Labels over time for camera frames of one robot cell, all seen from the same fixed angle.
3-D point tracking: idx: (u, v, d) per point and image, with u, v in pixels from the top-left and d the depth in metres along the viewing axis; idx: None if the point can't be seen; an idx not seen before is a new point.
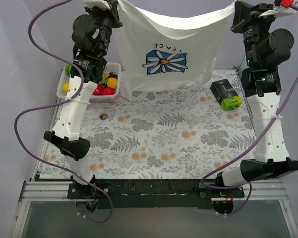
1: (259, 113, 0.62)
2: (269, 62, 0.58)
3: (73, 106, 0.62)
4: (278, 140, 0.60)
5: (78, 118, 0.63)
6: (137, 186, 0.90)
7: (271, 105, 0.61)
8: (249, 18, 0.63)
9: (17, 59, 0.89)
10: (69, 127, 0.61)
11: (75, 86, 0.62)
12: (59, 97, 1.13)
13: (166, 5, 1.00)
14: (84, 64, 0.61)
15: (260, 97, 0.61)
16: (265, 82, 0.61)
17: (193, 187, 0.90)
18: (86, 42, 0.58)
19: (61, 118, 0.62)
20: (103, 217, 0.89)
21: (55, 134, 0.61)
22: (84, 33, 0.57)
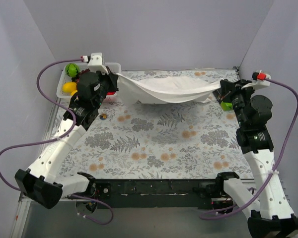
1: (256, 169, 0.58)
2: (256, 121, 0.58)
3: (59, 146, 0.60)
4: (279, 195, 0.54)
5: (59, 159, 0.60)
6: (137, 186, 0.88)
7: (267, 161, 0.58)
8: (233, 89, 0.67)
9: (17, 57, 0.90)
10: (48, 166, 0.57)
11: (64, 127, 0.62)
12: (60, 97, 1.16)
13: (166, 4, 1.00)
14: (79, 110, 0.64)
15: (256, 153, 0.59)
16: (258, 140, 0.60)
17: (193, 187, 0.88)
18: (88, 92, 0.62)
19: (41, 156, 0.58)
20: (104, 218, 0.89)
21: (29, 173, 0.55)
22: (89, 85, 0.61)
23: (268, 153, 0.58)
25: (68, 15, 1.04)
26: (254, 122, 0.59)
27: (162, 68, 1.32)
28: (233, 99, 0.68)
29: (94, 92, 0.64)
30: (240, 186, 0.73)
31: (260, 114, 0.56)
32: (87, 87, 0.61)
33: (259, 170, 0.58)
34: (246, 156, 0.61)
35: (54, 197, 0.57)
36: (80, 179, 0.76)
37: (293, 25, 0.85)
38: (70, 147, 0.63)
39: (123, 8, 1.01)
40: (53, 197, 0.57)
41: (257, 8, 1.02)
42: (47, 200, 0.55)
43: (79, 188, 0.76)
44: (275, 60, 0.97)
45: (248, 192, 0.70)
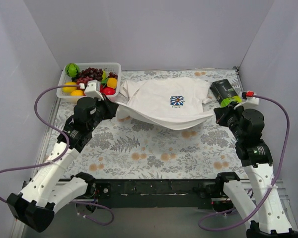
1: (256, 183, 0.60)
2: (250, 131, 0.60)
3: (52, 169, 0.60)
4: (278, 210, 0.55)
5: (52, 182, 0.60)
6: (137, 186, 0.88)
7: (266, 175, 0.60)
8: (227, 109, 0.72)
9: (17, 56, 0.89)
10: (41, 190, 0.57)
11: (58, 149, 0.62)
12: (60, 96, 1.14)
13: (166, 3, 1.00)
14: (73, 133, 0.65)
15: (255, 168, 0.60)
16: (257, 154, 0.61)
17: (193, 188, 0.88)
18: (83, 116, 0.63)
19: (34, 180, 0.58)
20: (104, 218, 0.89)
21: (22, 197, 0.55)
22: (85, 109, 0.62)
23: (267, 167, 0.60)
25: (68, 15, 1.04)
26: (250, 135, 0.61)
27: (162, 68, 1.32)
28: (229, 120, 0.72)
29: (89, 116, 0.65)
30: (239, 190, 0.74)
31: (254, 124, 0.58)
32: (84, 110, 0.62)
33: (258, 184, 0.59)
34: (247, 169, 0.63)
35: (46, 220, 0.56)
36: (77, 185, 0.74)
37: (293, 25, 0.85)
38: (63, 170, 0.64)
39: (123, 8, 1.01)
40: (46, 220, 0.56)
41: (258, 7, 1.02)
42: (39, 223, 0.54)
43: (79, 190, 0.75)
44: (275, 60, 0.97)
45: (248, 195, 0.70)
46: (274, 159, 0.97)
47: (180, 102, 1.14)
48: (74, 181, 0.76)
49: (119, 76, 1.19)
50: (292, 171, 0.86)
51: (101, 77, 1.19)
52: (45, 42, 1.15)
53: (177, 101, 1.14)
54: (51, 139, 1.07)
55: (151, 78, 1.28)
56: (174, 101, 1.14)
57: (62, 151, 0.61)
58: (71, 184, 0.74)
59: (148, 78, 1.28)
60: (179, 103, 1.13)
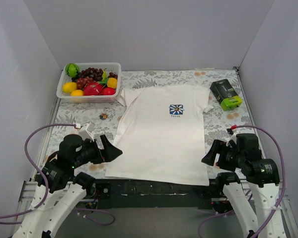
1: (259, 202, 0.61)
2: (246, 145, 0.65)
3: (37, 214, 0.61)
4: (279, 230, 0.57)
5: (41, 222, 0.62)
6: (136, 186, 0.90)
7: (271, 195, 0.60)
8: (223, 146, 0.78)
9: (16, 55, 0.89)
10: (30, 235, 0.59)
11: (40, 195, 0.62)
12: (59, 96, 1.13)
13: (166, 4, 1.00)
14: (53, 172, 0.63)
15: (261, 188, 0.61)
16: (262, 171, 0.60)
17: (193, 187, 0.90)
18: (67, 153, 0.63)
19: (23, 225, 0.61)
20: (104, 219, 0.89)
21: None
22: (69, 147, 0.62)
23: (272, 189, 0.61)
25: (68, 14, 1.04)
26: (249, 150, 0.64)
27: (162, 67, 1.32)
28: (227, 157, 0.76)
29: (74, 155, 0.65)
30: (240, 197, 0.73)
31: (248, 137, 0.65)
32: (70, 147, 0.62)
33: (262, 204, 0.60)
34: (252, 187, 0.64)
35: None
36: (72, 197, 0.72)
37: (293, 25, 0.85)
38: (50, 208, 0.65)
39: (123, 8, 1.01)
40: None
41: (257, 7, 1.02)
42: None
43: (77, 199, 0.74)
44: (275, 60, 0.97)
45: (249, 205, 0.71)
46: (274, 159, 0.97)
47: (180, 111, 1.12)
48: (70, 190, 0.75)
49: (119, 76, 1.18)
50: (291, 172, 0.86)
51: (101, 77, 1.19)
52: (45, 42, 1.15)
53: (177, 110, 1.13)
54: (51, 139, 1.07)
55: (151, 78, 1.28)
56: (173, 109, 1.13)
57: (43, 196, 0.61)
58: (67, 197, 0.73)
59: (148, 78, 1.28)
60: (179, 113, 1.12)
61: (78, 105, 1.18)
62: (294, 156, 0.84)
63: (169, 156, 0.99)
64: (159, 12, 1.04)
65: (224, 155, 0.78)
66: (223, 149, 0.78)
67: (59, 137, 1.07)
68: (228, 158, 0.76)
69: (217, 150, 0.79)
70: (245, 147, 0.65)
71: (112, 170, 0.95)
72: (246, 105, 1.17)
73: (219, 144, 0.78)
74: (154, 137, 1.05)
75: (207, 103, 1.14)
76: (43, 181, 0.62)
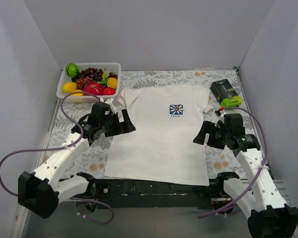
1: (247, 166, 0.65)
2: (232, 123, 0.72)
3: (65, 153, 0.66)
4: (271, 187, 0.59)
5: (63, 166, 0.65)
6: (137, 186, 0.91)
7: (256, 157, 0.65)
8: (212, 127, 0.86)
9: (16, 55, 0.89)
10: (53, 171, 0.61)
11: (73, 138, 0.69)
12: (59, 96, 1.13)
13: (165, 4, 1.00)
14: (86, 126, 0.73)
15: (244, 151, 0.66)
16: (243, 139, 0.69)
17: (193, 188, 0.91)
18: (98, 114, 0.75)
19: (47, 161, 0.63)
20: (103, 218, 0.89)
21: (35, 175, 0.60)
22: (101, 109, 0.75)
23: (256, 152, 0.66)
25: (68, 14, 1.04)
26: (234, 127, 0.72)
27: (162, 67, 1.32)
28: (217, 136, 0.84)
29: (103, 117, 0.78)
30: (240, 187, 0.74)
31: (233, 116, 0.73)
32: (101, 108, 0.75)
33: (249, 165, 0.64)
34: (238, 157, 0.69)
35: (47, 203, 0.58)
36: (78, 181, 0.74)
37: (293, 25, 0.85)
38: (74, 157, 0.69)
39: (123, 8, 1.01)
40: (47, 204, 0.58)
41: (257, 7, 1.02)
42: (43, 204, 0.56)
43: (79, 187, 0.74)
44: (275, 60, 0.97)
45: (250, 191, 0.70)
46: (274, 159, 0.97)
47: (180, 111, 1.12)
48: (76, 178, 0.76)
49: (119, 76, 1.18)
50: (291, 171, 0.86)
51: (101, 77, 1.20)
52: (45, 42, 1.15)
53: (177, 109, 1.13)
54: (51, 139, 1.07)
55: (151, 78, 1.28)
56: (173, 109, 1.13)
57: (77, 139, 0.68)
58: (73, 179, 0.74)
59: (148, 78, 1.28)
60: (179, 113, 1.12)
61: (78, 105, 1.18)
62: (294, 155, 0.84)
63: (169, 155, 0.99)
64: (159, 12, 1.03)
65: (213, 134, 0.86)
66: (213, 129, 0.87)
67: (59, 137, 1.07)
68: (217, 136, 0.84)
69: (208, 130, 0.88)
70: (230, 123, 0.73)
71: (113, 170, 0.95)
72: (246, 105, 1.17)
73: (209, 124, 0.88)
74: (154, 137, 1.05)
75: (207, 103, 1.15)
76: (78, 130, 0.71)
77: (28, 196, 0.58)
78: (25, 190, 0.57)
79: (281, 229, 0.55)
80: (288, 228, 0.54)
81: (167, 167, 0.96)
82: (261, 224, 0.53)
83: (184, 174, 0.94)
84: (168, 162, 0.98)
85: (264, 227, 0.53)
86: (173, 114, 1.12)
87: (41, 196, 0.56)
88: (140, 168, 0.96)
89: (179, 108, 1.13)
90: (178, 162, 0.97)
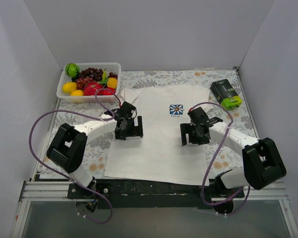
1: (218, 134, 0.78)
2: (195, 115, 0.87)
3: (100, 123, 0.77)
4: (242, 135, 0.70)
5: (94, 132, 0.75)
6: (137, 186, 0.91)
7: (221, 125, 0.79)
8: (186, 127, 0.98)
9: (16, 56, 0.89)
10: (90, 130, 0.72)
11: (105, 116, 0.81)
12: (59, 96, 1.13)
13: (166, 4, 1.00)
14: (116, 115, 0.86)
15: (212, 127, 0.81)
16: (207, 121, 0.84)
17: (193, 188, 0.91)
18: (125, 109, 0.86)
19: (85, 123, 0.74)
20: (104, 217, 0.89)
21: (74, 129, 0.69)
22: (131, 106, 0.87)
23: (220, 123, 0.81)
25: (68, 15, 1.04)
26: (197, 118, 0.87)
27: (162, 67, 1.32)
28: (192, 132, 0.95)
29: (129, 115, 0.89)
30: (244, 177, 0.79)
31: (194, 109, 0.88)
32: (130, 106, 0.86)
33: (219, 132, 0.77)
34: (213, 136, 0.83)
35: (76, 156, 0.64)
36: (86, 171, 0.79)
37: (294, 26, 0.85)
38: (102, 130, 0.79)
39: (123, 8, 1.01)
40: (75, 158, 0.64)
41: (257, 8, 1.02)
42: (73, 154, 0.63)
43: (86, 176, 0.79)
44: (275, 60, 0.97)
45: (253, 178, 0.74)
46: None
47: (180, 111, 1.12)
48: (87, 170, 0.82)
49: (119, 76, 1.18)
50: (291, 171, 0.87)
51: (101, 77, 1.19)
52: (45, 42, 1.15)
53: (177, 110, 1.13)
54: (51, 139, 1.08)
55: (151, 78, 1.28)
56: (173, 109, 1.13)
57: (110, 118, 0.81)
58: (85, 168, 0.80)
59: (148, 78, 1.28)
60: (179, 113, 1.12)
61: (78, 105, 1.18)
62: (293, 156, 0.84)
63: (169, 155, 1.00)
64: (159, 12, 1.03)
65: (191, 132, 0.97)
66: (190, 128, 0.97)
67: None
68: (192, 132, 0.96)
69: (187, 131, 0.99)
70: (194, 116, 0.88)
71: (113, 170, 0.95)
72: (246, 105, 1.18)
73: (186, 125, 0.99)
74: (154, 137, 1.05)
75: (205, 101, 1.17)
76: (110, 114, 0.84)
77: (59, 145, 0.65)
78: (61, 138, 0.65)
79: (272, 165, 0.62)
80: (275, 160, 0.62)
81: (167, 166, 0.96)
82: (254, 162, 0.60)
83: (184, 174, 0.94)
84: (168, 162, 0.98)
85: (254, 163, 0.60)
86: (174, 114, 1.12)
87: (77, 143, 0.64)
88: (140, 168, 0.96)
89: (179, 108, 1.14)
90: (178, 162, 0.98)
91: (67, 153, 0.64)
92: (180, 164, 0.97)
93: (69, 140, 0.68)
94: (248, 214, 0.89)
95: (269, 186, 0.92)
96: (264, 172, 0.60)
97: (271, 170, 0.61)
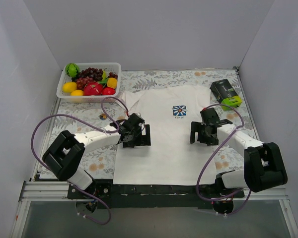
1: (224, 134, 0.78)
2: (206, 115, 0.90)
3: (102, 134, 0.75)
4: (247, 137, 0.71)
5: (95, 144, 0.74)
6: (137, 186, 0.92)
7: (230, 127, 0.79)
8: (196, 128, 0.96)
9: (15, 57, 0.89)
10: (89, 141, 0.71)
11: (110, 129, 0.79)
12: (59, 96, 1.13)
13: (166, 4, 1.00)
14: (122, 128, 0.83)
15: (221, 127, 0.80)
16: (217, 122, 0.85)
17: (193, 188, 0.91)
18: (133, 121, 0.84)
19: (86, 133, 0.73)
20: (103, 218, 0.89)
21: (74, 137, 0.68)
22: (139, 118, 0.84)
23: (230, 125, 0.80)
25: (68, 15, 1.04)
26: (208, 118, 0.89)
27: (162, 67, 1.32)
28: (202, 132, 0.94)
29: (136, 128, 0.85)
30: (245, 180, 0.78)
31: (207, 109, 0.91)
32: (138, 118, 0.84)
33: (226, 133, 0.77)
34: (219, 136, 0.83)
35: (72, 165, 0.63)
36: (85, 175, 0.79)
37: (294, 26, 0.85)
38: (105, 141, 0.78)
39: (123, 8, 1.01)
40: (69, 168, 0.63)
41: (257, 8, 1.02)
42: (66, 164, 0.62)
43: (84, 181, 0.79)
44: (275, 60, 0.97)
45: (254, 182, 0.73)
46: None
47: (184, 113, 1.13)
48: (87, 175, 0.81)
49: (119, 76, 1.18)
50: (291, 171, 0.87)
51: (101, 77, 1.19)
52: (45, 43, 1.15)
53: (180, 111, 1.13)
54: (51, 139, 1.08)
55: (151, 78, 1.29)
56: (177, 111, 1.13)
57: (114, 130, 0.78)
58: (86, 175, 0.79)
59: (148, 78, 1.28)
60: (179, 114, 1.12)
61: (78, 105, 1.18)
62: (293, 156, 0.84)
63: (169, 155, 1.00)
64: (159, 12, 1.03)
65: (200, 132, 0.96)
66: (200, 128, 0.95)
67: None
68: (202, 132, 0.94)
69: (196, 131, 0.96)
70: (205, 117, 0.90)
71: (122, 178, 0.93)
72: (246, 105, 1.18)
73: (196, 125, 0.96)
74: (154, 137, 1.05)
75: (209, 105, 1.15)
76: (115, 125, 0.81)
77: (56, 151, 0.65)
78: (59, 145, 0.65)
79: (273, 170, 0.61)
80: (277, 166, 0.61)
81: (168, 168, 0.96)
82: (254, 163, 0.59)
83: (184, 174, 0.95)
84: (168, 162, 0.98)
85: (255, 165, 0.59)
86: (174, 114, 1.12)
87: (73, 153, 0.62)
88: (140, 168, 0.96)
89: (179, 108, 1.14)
90: (178, 162, 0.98)
91: (62, 161, 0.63)
92: (180, 164, 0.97)
93: (68, 147, 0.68)
94: (249, 214, 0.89)
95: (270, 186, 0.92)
96: (263, 175, 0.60)
97: (271, 175, 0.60)
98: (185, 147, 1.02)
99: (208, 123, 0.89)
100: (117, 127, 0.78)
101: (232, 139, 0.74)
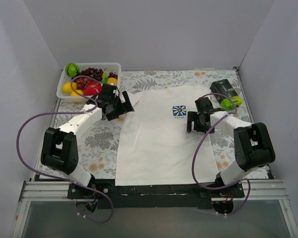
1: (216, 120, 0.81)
2: (201, 104, 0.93)
3: (86, 116, 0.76)
4: (236, 120, 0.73)
5: (83, 126, 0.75)
6: (137, 186, 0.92)
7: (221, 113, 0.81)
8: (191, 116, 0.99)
9: (15, 57, 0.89)
10: (76, 127, 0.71)
11: (89, 107, 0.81)
12: (59, 96, 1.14)
13: (165, 4, 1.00)
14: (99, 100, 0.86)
15: (214, 114, 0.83)
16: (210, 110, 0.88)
17: (193, 188, 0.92)
18: (107, 90, 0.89)
19: (69, 121, 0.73)
20: (103, 218, 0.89)
21: (60, 130, 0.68)
22: (110, 87, 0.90)
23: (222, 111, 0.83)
25: (68, 15, 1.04)
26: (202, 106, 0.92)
27: (162, 67, 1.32)
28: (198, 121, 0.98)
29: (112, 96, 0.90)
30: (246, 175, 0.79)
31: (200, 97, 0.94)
32: (110, 86, 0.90)
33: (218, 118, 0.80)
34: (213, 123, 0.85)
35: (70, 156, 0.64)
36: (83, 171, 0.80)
37: (293, 26, 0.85)
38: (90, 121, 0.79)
39: (123, 8, 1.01)
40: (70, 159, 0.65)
41: (257, 8, 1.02)
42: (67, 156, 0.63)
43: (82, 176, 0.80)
44: (274, 60, 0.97)
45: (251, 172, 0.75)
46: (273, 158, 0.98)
47: (183, 112, 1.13)
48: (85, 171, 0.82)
49: (119, 76, 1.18)
50: (291, 171, 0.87)
51: (101, 77, 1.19)
52: (45, 43, 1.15)
53: (180, 111, 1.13)
54: None
55: (151, 78, 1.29)
56: (177, 111, 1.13)
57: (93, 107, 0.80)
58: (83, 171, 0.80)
59: (148, 78, 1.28)
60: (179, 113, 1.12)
61: (78, 105, 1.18)
62: (293, 156, 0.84)
63: (169, 154, 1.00)
64: (159, 12, 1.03)
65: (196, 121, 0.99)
66: (196, 117, 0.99)
67: None
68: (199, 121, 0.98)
69: (192, 119, 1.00)
70: (200, 105, 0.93)
71: (122, 179, 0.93)
72: (246, 105, 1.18)
73: (193, 114, 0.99)
74: (154, 137, 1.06)
75: None
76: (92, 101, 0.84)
77: (51, 150, 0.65)
78: (51, 144, 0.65)
79: (262, 148, 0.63)
80: (265, 144, 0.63)
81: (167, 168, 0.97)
82: (242, 141, 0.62)
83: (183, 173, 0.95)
84: (167, 162, 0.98)
85: (243, 142, 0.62)
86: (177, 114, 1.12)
87: (68, 145, 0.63)
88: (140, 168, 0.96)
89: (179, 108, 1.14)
90: (177, 162, 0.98)
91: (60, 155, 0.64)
92: (179, 164, 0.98)
93: (59, 142, 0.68)
94: (249, 214, 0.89)
95: (269, 186, 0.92)
96: (252, 152, 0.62)
97: (260, 153, 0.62)
98: (185, 146, 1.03)
99: (202, 112, 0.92)
100: (95, 102, 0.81)
101: (223, 122, 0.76)
